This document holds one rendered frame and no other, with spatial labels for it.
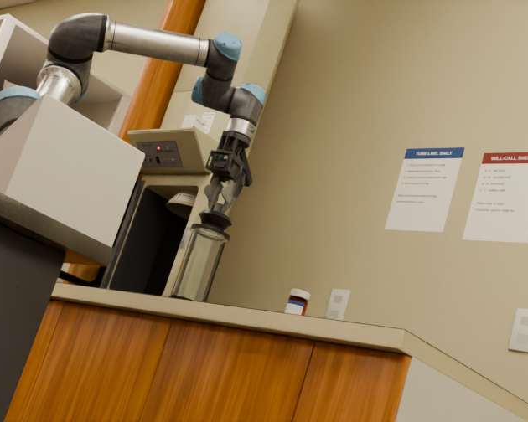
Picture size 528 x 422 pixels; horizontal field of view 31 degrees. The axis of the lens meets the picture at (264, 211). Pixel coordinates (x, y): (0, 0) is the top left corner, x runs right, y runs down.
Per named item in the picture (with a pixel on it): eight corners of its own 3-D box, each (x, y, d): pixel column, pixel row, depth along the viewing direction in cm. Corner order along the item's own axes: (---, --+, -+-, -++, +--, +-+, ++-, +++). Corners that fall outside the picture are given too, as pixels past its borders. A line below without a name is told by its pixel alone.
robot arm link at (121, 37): (55, -8, 239) (242, 29, 251) (49, 29, 246) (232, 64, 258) (51, 17, 231) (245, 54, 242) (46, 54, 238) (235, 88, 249)
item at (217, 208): (235, 236, 251) (242, 213, 253) (219, 223, 244) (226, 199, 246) (206, 231, 256) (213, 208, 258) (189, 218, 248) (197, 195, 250)
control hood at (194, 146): (142, 173, 308) (152, 146, 310) (211, 173, 285) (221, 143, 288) (116, 158, 300) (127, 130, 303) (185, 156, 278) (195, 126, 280)
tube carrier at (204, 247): (212, 317, 246) (237, 241, 252) (192, 305, 237) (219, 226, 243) (178, 310, 251) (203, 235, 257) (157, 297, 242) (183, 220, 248)
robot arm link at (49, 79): (-19, 149, 206) (55, 28, 247) (-24, 199, 215) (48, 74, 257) (35, 165, 207) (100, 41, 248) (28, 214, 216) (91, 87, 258)
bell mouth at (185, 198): (192, 223, 311) (197, 208, 313) (230, 225, 299) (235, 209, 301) (154, 202, 300) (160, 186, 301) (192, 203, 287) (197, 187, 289)
